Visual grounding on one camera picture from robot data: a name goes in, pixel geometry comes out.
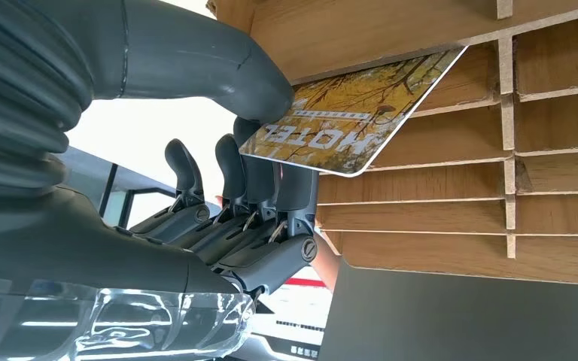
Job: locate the wooden card organizer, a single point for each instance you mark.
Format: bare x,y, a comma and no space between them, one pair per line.
543,209

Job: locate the person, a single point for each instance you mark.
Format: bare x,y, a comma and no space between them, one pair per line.
326,264

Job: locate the grey laptop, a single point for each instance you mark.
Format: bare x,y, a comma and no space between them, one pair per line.
468,319

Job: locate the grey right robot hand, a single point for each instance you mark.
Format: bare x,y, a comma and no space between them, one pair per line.
94,259

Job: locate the red barrier belt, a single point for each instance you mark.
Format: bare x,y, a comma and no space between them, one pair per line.
306,282

